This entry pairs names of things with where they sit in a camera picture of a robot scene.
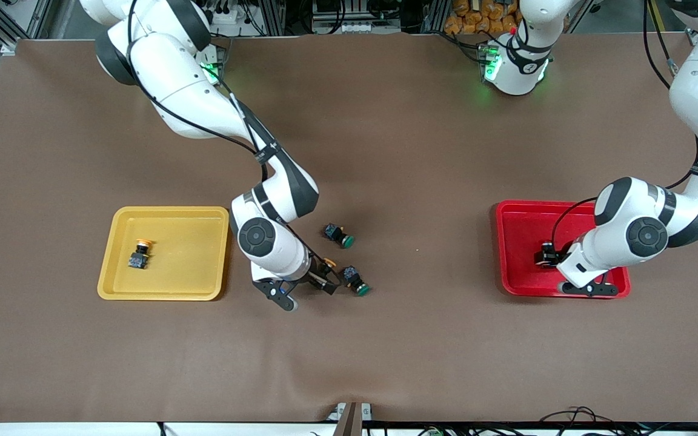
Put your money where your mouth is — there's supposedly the black cable bundle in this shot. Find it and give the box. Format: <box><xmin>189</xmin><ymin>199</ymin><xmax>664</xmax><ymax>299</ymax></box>
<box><xmin>537</xmin><ymin>406</ymin><xmax>698</xmax><ymax>436</ymax></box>

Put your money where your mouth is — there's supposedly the grey metal mount post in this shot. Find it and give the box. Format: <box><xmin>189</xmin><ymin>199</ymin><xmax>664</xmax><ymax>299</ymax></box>
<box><xmin>328</xmin><ymin>401</ymin><xmax>373</xmax><ymax>436</ymax></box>

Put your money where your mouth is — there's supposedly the yellow plastic tray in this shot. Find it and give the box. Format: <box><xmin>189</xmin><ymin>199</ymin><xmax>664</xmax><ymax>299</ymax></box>
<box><xmin>97</xmin><ymin>206</ymin><xmax>230</xmax><ymax>302</ymax></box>

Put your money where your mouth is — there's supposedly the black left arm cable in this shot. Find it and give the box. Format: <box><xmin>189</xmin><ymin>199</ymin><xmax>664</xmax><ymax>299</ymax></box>
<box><xmin>552</xmin><ymin>0</ymin><xmax>698</xmax><ymax>249</ymax></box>

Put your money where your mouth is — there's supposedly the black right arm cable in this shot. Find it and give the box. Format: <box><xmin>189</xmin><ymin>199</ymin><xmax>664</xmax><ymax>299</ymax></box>
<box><xmin>128</xmin><ymin>0</ymin><xmax>278</xmax><ymax>182</ymax></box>

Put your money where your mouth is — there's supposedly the green cap push button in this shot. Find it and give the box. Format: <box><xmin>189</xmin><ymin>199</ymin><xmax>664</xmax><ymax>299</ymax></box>
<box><xmin>342</xmin><ymin>265</ymin><xmax>371</xmax><ymax>297</ymax></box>
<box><xmin>324</xmin><ymin>222</ymin><xmax>356</xmax><ymax>249</ymax></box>

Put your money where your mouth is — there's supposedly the black cables and plugs cluster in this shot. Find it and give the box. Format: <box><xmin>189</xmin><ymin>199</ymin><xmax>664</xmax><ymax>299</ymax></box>
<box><xmin>207</xmin><ymin>0</ymin><xmax>283</xmax><ymax>37</ymax></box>

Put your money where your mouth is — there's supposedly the red plastic tray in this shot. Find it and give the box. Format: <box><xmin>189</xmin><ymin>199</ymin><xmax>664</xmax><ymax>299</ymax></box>
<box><xmin>495</xmin><ymin>200</ymin><xmax>632</xmax><ymax>299</ymax></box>

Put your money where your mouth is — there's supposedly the yellow push button red contact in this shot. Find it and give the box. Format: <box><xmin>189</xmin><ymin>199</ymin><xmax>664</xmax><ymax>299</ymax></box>
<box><xmin>128</xmin><ymin>239</ymin><xmax>153</xmax><ymax>271</ymax></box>

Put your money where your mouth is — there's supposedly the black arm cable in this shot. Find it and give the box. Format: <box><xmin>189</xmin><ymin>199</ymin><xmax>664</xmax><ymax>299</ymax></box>
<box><xmin>128</xmin><ymin>0</ymin><xmax>278</xmax><ymax>182</ymax></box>
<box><xmin>552</xmin><ymin>0</ymin><xmax>698</xmax><ymax>249</ymax></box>

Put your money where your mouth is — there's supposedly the white power strip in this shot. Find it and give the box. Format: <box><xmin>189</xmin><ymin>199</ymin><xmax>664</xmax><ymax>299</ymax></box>
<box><xmin>319</xmin><ymin>21</ymin><xmax>401</xmax><ymax>35</ymax></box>

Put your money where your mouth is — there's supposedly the pile of orange packets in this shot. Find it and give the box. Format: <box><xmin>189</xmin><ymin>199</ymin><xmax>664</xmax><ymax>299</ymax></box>
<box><xmin>444</xmin><ymin>0</ymin><xmax>519</xmax><ymax>36</ymax></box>

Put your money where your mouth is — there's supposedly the large table cover mat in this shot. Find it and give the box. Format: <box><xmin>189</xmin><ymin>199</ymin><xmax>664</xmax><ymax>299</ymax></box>
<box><xmin>0</xmin><ymin>33</ymin><xmax>698</xmax><ymax>423</ymax></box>

